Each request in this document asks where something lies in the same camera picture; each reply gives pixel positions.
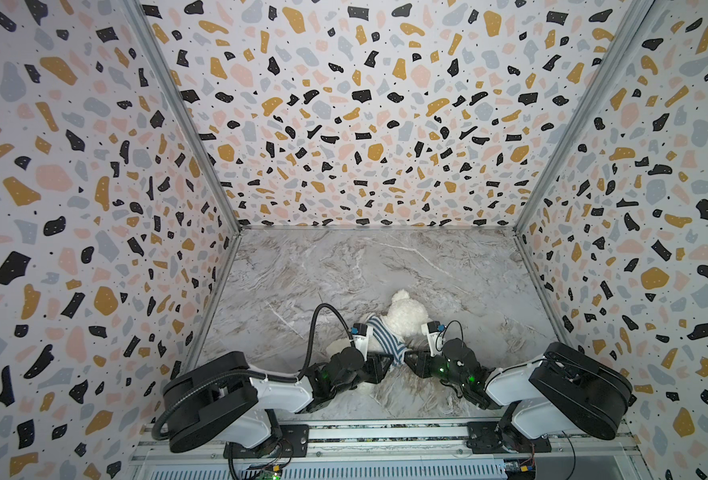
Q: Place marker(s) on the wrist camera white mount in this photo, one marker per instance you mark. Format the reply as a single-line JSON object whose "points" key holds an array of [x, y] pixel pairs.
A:
{"points": [[434, 332], [361, 333]]}

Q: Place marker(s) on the grey vented cable duct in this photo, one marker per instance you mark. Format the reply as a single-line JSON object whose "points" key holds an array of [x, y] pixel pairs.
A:
{"points": [[433, 469]]}

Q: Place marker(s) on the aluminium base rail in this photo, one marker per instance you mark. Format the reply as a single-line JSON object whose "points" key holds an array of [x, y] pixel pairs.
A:
{"points": [[442, 438]]}

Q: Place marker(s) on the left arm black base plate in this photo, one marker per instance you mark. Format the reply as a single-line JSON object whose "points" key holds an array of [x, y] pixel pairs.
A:
{"points": [[288, 441]]}

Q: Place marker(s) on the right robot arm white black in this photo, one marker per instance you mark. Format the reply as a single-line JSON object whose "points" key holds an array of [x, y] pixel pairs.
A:
{"points": [[563, 389]]}

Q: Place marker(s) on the white fluffy teddy bear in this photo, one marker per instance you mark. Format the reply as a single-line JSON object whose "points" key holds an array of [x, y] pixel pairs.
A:
{"points": [[404, 317]]}

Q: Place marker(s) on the blue white striped knit sweater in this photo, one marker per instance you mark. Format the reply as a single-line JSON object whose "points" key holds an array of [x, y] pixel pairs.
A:
{"points": [[389, 342]]}

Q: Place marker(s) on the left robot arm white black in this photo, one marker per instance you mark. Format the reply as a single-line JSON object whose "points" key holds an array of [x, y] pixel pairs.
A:
{"points": [[227, 399]]}

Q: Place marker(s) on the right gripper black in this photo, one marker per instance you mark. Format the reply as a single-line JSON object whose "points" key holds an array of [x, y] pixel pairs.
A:
{"points": [[424, 363]]}

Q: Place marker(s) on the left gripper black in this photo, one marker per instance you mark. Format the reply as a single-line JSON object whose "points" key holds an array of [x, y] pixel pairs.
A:
{"points": [[375, 363]]}

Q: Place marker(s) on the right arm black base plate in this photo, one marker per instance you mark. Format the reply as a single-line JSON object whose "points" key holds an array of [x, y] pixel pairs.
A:
{"points": [[504, 437]]}

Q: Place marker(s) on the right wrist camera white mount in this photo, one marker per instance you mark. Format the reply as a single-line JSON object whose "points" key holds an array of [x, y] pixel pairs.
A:
{"points": [[434, 332]]}

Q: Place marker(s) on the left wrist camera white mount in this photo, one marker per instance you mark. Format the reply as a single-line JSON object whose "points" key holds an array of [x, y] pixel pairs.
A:
{"points": [[361, 333]]}

